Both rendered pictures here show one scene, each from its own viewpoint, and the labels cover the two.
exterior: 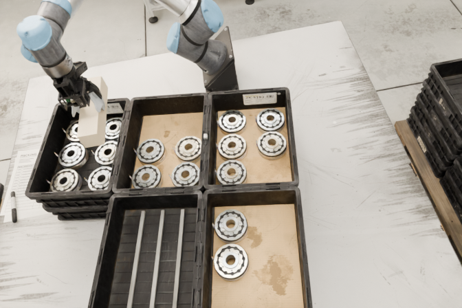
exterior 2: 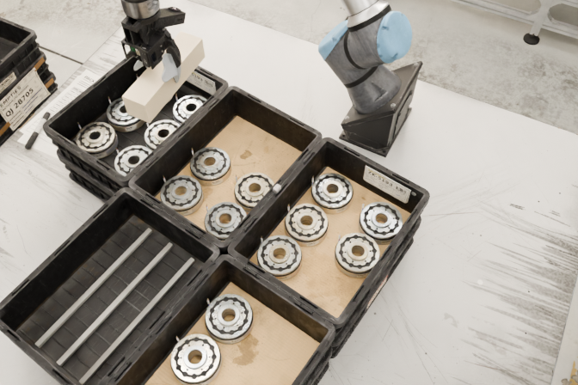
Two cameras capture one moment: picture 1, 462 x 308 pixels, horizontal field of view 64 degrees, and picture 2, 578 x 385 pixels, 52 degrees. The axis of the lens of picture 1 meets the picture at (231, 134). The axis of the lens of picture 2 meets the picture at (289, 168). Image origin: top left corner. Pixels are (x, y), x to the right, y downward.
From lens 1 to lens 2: 0.31 m
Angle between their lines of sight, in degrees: 15
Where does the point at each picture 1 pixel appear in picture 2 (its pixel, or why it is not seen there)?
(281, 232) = (282, 369)
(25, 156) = (89, 80)
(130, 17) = not seen: outside the picture
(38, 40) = not seen: outside the picture
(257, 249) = (237, 369)
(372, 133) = (522, 333)
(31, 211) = (51, 148)
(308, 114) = (451, 247)
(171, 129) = (255, 153)
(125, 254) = (96, 264)
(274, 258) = not seen: outside the picture
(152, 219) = (152, 246)
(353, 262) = not seen: outside the picture
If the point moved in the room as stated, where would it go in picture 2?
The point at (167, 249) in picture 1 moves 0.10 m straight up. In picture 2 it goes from (141, 292) to (132, 273)
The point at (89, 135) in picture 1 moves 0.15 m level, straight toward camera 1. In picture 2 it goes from (135, 102) to (131, 156)
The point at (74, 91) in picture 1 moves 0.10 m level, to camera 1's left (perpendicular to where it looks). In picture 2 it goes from (144, 42) to (104, 27)
